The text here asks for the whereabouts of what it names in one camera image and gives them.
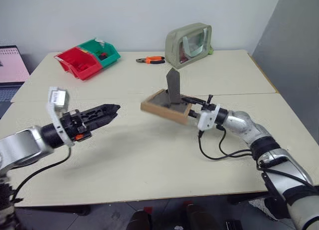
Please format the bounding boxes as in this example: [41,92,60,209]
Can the green plastic storage bin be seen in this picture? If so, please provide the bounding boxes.
[77,37,121,69]

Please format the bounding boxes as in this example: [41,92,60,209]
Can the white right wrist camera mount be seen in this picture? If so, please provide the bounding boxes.
[197,104,221,131]

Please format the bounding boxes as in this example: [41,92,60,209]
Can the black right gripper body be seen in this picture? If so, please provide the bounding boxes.
[198,94,216,113]

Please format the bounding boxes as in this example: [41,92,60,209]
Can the red plastic storage bin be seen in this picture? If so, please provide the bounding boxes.
[53,46,103,81]

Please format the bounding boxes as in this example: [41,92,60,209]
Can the open laptop computer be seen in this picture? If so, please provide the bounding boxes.
[0,45,31,119]

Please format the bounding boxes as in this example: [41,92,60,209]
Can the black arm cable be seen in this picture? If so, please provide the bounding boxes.
[11,142,72,206]
[197,126,253,162]

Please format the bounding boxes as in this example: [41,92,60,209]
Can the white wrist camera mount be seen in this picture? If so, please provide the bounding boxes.
[46,86,76,148]
[197,104,221,131]

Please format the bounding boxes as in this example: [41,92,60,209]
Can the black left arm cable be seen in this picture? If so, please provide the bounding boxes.
[11,142,72,206]

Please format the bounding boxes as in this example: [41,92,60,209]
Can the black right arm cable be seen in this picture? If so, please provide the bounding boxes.
[197,126,253,162]

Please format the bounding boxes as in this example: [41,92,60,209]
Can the orange handled pliers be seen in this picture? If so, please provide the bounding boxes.
[136,55,166,65]

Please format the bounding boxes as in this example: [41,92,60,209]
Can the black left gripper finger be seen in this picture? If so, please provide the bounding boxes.
[83,104,121,119]
[86,112,118,131]

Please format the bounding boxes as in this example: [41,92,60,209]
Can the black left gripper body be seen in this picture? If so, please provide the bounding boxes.
[60,110,92,142]

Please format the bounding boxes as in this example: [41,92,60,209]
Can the dark rounded shape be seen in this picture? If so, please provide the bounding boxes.
[183,201,221,230]
[126,207,153,230]

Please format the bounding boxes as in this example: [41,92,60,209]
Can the grey-green pouch with clear window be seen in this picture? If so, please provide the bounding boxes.
[164,22,213,70]

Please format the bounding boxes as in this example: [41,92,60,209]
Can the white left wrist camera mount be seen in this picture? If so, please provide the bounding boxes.
[46,86,76,148]

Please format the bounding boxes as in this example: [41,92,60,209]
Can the wooden tray with grey foam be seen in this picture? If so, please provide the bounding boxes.
[140,68,193,126]

